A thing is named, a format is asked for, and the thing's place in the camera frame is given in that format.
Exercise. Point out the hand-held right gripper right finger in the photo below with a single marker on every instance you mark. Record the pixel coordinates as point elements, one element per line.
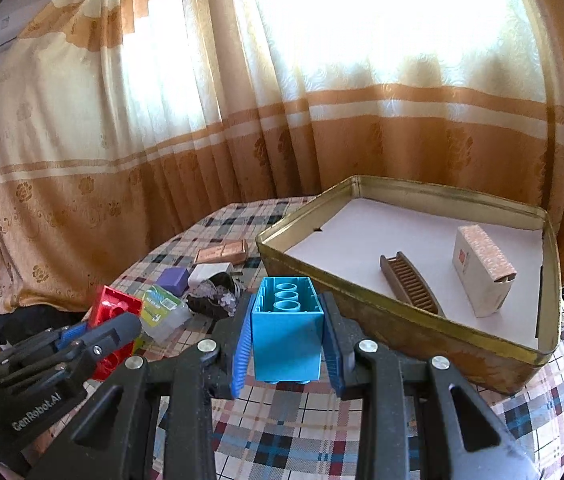
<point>333,355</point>

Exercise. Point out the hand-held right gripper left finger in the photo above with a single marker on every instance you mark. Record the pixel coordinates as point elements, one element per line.
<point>242,355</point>

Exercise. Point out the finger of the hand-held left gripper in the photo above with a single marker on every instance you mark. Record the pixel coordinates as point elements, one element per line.
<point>112,337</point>
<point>42,347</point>

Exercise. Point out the red building block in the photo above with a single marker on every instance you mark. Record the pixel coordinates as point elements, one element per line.
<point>112,302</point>

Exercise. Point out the blue building block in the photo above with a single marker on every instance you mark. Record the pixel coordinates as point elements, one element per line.
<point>287,345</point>

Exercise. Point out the clear plastic case green label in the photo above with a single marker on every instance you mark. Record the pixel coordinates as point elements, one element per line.
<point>164,312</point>

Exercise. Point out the dark hair clip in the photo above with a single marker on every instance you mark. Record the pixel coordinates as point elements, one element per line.
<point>212,300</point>

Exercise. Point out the gold metal tin box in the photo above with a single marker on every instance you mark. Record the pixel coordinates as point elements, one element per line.
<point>412,340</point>

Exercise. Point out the plain white box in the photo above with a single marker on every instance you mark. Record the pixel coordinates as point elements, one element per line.
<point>204,274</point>

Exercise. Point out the purple box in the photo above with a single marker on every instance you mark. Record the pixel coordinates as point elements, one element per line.
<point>172,280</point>

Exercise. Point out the brown wooden flat box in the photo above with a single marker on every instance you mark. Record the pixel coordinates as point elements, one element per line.
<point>221,251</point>

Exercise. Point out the brown ribbed comb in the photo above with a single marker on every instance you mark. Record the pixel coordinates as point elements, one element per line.
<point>412,282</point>

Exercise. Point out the white paper liner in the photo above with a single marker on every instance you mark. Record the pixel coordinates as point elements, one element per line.
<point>362,230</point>

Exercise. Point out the white box with pink pattern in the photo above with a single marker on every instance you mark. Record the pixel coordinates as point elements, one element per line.
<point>479,272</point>

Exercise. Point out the beige and orange curtain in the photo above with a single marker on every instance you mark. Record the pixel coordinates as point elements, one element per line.
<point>212,135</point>

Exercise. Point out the white air conditioner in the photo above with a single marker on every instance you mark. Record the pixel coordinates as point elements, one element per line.
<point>2,35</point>

